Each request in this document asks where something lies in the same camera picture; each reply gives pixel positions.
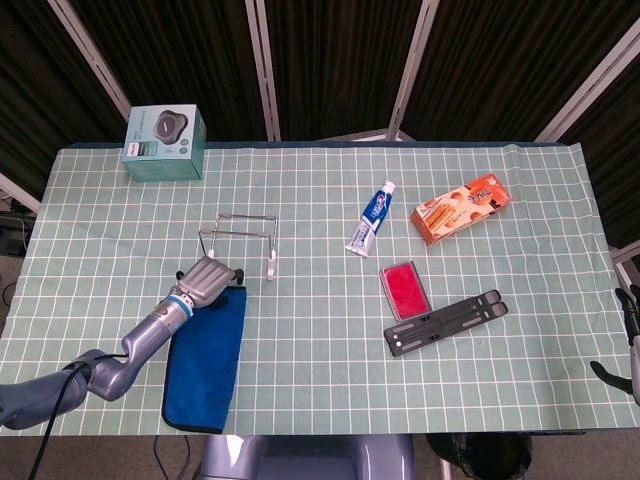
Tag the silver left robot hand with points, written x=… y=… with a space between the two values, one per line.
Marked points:
x=207 y=282

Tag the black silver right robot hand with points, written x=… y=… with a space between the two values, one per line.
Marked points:
x=635 y=360

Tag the dark blue cloth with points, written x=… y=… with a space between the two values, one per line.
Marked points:
x=205 y=360

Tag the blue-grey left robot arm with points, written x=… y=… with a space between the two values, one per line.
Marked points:
x=150 y=332

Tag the teal speaker product box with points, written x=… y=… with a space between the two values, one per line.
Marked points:
x=160 y=167

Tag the green checked tablecloth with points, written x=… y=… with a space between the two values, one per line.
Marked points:
x=320 y=390

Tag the blue white toothpaste tube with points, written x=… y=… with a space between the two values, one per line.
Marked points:
x=375 y=210

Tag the black waste bin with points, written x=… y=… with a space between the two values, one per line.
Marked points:
x=475 y=455

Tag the black folding laptop stand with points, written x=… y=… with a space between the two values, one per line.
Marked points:
x=440 y=325

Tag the red ink pad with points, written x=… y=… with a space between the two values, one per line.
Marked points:
x=406 y=290

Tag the blue-grey robot torso base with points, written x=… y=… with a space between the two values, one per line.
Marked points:
x=300 y=460

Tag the orange snack box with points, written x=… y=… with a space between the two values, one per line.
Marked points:
x=450 y=220

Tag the white metal frame bar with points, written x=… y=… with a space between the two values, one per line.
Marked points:
x=20 y=195
x=625 y=255

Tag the white partition frame post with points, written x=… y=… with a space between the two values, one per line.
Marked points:
x=90 y=55
x=412 y=70
x=265 y=75
x=585 y=85

